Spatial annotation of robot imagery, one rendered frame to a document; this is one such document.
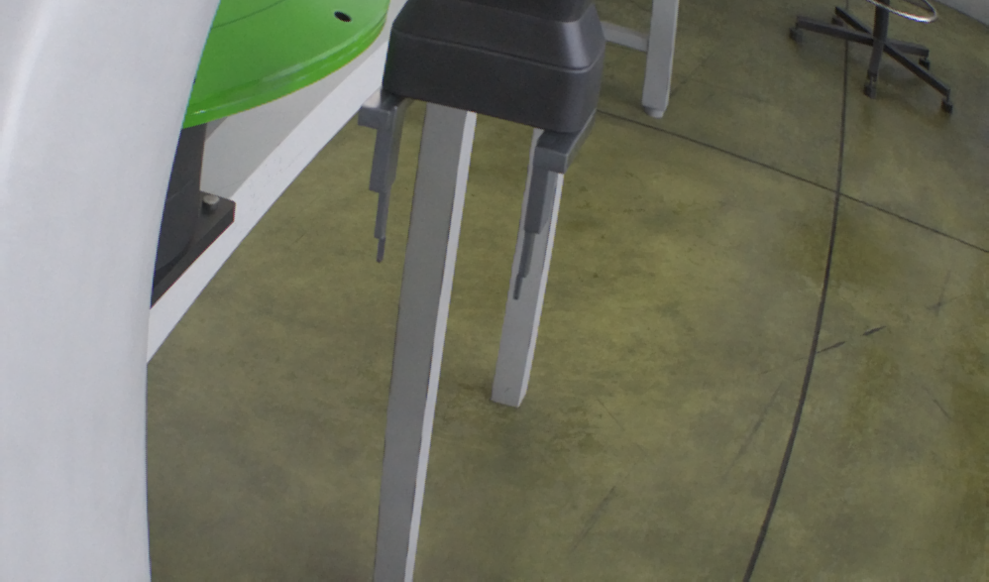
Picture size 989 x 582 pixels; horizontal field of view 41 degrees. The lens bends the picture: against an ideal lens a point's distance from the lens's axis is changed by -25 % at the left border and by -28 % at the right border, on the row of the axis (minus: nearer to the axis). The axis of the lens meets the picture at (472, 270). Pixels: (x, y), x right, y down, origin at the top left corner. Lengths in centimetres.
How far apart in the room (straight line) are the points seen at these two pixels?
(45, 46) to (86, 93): 1
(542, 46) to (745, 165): 265
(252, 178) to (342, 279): 171
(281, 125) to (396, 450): 90
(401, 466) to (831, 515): 74
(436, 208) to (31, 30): 150
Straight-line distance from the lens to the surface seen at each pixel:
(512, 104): 60
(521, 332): 231
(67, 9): 17
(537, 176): 60
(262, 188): 93
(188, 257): 81
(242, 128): 95
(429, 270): 169
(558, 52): 58
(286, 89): 67
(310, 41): 69
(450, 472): 223
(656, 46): 325
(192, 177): 80
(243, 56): 67
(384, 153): 61
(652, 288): 271
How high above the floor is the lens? 133
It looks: 30 degrees down
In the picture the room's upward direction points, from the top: 8 degrees clockwise
